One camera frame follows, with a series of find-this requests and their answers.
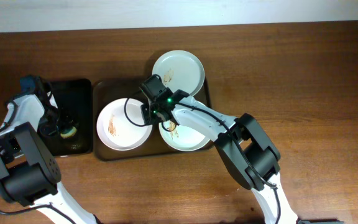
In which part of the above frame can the yellow green sponge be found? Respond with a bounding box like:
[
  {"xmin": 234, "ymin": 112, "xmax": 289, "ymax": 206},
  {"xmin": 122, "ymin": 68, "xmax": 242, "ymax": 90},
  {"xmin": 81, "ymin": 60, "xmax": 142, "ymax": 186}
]
[{"xmin": 60, "ymin": 126, "xmax": 78, "ymax": 139}]

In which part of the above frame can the pale green plate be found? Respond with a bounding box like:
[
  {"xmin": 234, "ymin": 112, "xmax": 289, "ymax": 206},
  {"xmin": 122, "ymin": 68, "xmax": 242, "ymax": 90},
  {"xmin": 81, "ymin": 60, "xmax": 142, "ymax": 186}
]
[{"xmin": 158, "ymin": 121, "xmax": 210, "ymax": 152}]

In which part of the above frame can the pink white plate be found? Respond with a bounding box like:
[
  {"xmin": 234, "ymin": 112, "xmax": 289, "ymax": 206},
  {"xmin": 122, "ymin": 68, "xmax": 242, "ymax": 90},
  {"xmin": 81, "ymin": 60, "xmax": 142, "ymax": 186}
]
[{"xmin": 96, "ymin": 98, "xmax": 153, "ymax": 151}]

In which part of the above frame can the light green top plate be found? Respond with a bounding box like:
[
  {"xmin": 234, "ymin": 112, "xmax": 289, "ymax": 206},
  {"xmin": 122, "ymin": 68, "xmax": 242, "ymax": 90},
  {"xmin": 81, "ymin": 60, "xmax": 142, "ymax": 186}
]
[{"xmin": 152, "ymin": 50, "xmax": 205, "ymax": 96}]

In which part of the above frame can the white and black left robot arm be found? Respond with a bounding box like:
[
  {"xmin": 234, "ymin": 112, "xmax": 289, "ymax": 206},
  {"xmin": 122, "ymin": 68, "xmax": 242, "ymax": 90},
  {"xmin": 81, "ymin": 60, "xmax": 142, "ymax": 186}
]
[{"xmin": 0, "ymin": 91, "xmax": 100, "ymax": 223}]

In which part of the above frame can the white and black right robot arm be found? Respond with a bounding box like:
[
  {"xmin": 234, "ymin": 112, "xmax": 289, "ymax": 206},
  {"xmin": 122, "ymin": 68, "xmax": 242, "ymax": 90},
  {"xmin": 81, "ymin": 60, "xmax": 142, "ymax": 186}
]
[{"xmin": 143, "ymin": 89, "xmax": 298, "ymax": 224}]

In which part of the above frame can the small black tray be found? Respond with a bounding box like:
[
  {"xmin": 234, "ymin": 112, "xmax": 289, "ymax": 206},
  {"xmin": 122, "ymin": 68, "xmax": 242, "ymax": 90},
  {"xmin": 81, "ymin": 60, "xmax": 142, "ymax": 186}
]
[{"xmin": 38, "ymin": 79, "xmax": 93, "ymax": 156}]

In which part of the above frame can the large brown tray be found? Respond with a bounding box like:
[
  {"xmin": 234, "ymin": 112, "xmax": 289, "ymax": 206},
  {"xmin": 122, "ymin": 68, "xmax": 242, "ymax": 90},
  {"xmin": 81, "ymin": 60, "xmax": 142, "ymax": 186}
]
[{"xmin": 92, "ymin": 77, "xmax": 217, "ymax": 162}]

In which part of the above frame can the dark object at bottom edge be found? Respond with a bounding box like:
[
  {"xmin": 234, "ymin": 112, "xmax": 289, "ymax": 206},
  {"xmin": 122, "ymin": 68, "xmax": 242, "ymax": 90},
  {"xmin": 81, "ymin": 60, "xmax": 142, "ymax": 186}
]
[{"xmin": 296, "ymin": 220, "xmax": 344, "ymax": 224}]

